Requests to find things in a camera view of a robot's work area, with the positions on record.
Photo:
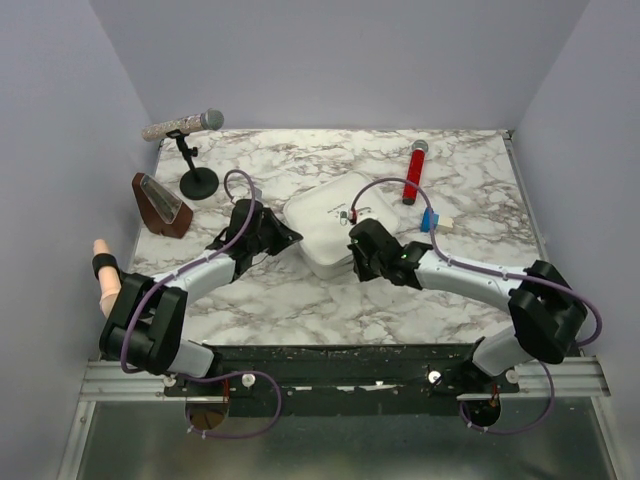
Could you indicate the black microphone stand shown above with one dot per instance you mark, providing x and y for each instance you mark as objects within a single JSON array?
[{"x": 197, "y": 183}]

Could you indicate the black mounting base rail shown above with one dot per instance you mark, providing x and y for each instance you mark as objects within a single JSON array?
[{"x": 346, "y": 380}]

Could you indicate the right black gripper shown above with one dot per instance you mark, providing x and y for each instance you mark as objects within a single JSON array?
[{"x": 364, "y": 273}]

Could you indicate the grey medicine kit box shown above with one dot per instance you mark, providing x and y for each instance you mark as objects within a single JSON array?
[{"x": 319, "y": 215}]

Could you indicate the pink toy microphone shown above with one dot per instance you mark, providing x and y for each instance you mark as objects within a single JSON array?
[{"x": 108, "y": 275}]

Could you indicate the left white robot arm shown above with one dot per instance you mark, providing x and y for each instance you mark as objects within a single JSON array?
[{"x": 144, "y": 327}]

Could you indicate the blue toy block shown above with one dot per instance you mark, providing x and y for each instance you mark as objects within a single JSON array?
[{"x": 433, "y": 222}]

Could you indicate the red glitter microphone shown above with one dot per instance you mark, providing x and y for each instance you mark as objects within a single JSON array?
[{"x": 419, "y": 151}]

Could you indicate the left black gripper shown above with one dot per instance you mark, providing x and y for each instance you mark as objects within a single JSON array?
[{"x": 284, "y": 236}]

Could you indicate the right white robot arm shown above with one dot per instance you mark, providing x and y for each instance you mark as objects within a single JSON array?
[{"x": 546, "y": 317}]

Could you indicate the brown metronome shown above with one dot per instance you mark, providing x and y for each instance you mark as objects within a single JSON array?
[{"x": 162, "y": 212}]

